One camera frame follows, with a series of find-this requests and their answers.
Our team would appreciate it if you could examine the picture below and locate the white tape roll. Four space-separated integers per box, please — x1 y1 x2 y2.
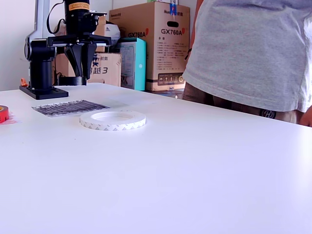
79 111 147 132

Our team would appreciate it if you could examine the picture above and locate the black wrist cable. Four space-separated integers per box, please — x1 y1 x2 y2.
46 1 67 35

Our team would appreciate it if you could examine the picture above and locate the small labelled cardboard box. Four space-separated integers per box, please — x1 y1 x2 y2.
94 15 107 53

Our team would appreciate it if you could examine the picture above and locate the red scribbled paper sheet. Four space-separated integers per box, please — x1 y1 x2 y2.
0 111 22 125

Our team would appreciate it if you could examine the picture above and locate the large GX760A cardboard carton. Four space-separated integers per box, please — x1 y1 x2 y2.
109 1 191 92

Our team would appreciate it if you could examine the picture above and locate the person's left hand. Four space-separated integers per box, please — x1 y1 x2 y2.
299 104 312 127

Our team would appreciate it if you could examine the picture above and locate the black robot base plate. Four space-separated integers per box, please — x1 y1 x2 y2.
19 85 69 100

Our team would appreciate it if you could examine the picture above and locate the person in grey shirt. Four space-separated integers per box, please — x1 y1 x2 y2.
182 0 312 125

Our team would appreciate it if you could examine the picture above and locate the teal carton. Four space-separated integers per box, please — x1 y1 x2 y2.
116 38 148 92

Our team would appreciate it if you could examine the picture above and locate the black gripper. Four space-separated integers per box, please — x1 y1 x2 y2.
47 24 112 79

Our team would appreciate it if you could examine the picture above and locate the Huntkey brown cardboard carton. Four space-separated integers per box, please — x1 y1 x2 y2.
55 52 122 88

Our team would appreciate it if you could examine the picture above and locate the black tape roll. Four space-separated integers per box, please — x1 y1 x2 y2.
59 76 87 86

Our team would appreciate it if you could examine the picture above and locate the black scribbled paper sheet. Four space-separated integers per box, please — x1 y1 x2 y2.
31 99 111 118

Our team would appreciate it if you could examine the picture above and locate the white bag with logo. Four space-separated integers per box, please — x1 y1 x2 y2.
105 18 122 38

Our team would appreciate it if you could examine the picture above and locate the red tape roll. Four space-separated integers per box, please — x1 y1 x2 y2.
0 105 10 123

